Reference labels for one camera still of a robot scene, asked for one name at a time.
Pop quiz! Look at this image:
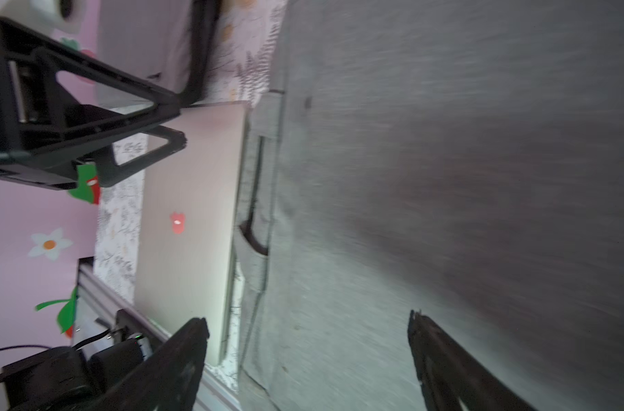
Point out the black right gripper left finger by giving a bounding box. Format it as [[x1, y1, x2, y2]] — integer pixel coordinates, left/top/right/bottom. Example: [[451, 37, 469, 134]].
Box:
[[86, 318, 209, 411]]

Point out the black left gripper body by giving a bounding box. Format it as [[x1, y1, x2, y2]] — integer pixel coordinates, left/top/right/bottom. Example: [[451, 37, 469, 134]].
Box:
[[0, 61, 78, 190]]

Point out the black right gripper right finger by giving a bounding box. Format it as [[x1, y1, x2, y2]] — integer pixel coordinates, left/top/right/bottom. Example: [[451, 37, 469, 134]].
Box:
[[407, 310, 534, 411]]

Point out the silver laptop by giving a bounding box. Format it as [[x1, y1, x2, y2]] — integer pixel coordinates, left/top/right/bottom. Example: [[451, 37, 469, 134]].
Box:
[[134, 103, 247, 366]]

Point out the dark grey laptop sleeve left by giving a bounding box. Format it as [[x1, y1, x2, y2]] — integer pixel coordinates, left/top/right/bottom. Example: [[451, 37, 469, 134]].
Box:
[[97, 0, 222, 107]]

